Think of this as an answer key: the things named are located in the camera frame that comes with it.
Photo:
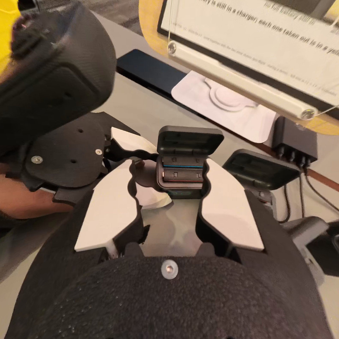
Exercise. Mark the dark flat pad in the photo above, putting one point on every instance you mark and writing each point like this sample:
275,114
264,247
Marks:
148,71

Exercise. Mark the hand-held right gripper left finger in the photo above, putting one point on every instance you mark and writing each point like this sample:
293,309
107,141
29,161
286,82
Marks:
106,212

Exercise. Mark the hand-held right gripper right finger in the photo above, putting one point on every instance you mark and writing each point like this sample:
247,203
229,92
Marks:
230,212

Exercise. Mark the black multi-port power hub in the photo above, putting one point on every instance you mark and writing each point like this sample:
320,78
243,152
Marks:
294,137

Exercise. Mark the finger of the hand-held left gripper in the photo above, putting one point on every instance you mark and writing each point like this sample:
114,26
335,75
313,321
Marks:
153,200
132,143

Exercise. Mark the white stand base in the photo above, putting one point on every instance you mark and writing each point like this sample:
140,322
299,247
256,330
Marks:
249,124

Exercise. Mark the white instruction sheet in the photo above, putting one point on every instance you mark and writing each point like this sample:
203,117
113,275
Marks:
238,32

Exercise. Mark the yellow plastic bin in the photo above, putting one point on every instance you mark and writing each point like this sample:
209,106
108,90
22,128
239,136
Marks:
6,32

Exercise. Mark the wooden sign board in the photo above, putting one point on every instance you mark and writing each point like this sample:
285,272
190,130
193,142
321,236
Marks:
151,26

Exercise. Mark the person's left hand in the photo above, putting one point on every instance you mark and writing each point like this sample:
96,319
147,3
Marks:
26,198

